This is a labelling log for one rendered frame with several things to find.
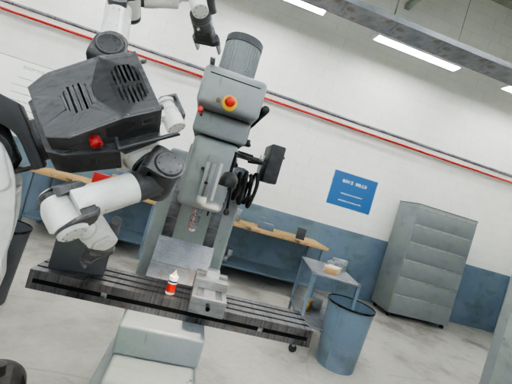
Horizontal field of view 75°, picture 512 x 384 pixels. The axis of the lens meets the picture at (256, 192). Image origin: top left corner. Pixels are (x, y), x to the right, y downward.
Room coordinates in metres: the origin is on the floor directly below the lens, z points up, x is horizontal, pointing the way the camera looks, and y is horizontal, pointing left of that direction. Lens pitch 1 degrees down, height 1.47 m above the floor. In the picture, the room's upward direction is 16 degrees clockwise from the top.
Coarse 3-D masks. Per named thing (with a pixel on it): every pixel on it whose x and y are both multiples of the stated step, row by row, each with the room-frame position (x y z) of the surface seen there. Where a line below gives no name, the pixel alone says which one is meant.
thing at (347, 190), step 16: (0, 64) 5.09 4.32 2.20; (16, 64) 5.13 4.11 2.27; (32, 64) 5.16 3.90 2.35; (0, 80) 5.10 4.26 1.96; (16, 80) 5.14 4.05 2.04; (32, 80) 5.18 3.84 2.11; (16, 96) 5.15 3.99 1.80; (336, 176) 6.06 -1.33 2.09; (352, 176) 6.11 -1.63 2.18; (336, 192) 6.08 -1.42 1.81; (352, 192) 6.13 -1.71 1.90; (368, 192) 6.18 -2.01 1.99; (352, 208) 6.14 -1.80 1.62; (368, 208) 6.20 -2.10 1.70
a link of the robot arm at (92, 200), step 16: (128, 176) 0.92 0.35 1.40; (64, 192) 0.83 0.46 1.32; (80, 192) 0.83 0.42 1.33; (96, 192) 0.85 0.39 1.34; (112, 192) 0.87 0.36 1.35; (128, 192) 0.90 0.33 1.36; (80, 208) 0.82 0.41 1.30; (96, 208) 0.84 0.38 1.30; (112, 208) 0.89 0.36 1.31; (80, 224) 0.83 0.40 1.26; (64, 240) 0.84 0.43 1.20
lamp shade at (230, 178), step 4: (224, 172) 1.31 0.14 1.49; (228, 172) 1.30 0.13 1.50; (232, 172) 1.32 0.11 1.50; (224, 176) 1.29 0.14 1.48; (228, 176) 1.29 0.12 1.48; (232, 176) 1.30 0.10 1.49; (220, 180) 1.30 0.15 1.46; (224, 180) 1.29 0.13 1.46; (228, 180) 1.29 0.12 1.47; (232, 180) 1.29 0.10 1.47; (236, 180) 1.31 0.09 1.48; (220, 184) 1.29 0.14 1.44; (224, 184) 1.29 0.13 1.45; (228, 184) 1.29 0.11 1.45; (232, 184) 1.29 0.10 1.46; (232, 188) 1.30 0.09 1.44
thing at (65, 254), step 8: (56, 240) 1.39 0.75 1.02; (72, 240) 1.41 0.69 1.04; (80, 240) 1.42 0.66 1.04; (56, 248) 1.39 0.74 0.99; (64, 248) 1.40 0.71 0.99; (72, 248) 1.41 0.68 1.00; (80, 248) 1.42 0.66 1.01; (56, 256) 1.39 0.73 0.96; (64, 256) 1.40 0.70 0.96; (72, 256) 1.41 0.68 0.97; (80, 256) 1.42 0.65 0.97; (56, 264) 1.40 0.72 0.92; (64, 264) 1.41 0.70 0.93; (72, 264) 1.42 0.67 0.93; (80, 264) 1.43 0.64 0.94; (96, 264) 1.45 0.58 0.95; (104, 264) 1.46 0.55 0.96; (88, 272) 1.44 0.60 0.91; (96, 272) 1.45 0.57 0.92
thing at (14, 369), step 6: (0, 360) 1.14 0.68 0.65; (0, 366) 1.11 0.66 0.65; (6, 366) 1.17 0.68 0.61; (12, 366) 1.18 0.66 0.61; (0, 372) 1.11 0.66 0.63; (6, 372) 1.14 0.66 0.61; (12, 372) 1.15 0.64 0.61; (18, 372) 1.19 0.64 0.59; (0, 378) 1.11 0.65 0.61; (6, 378) 1.12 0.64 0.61; (12, 378) 1.13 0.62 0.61; (18, 378) 1.16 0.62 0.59
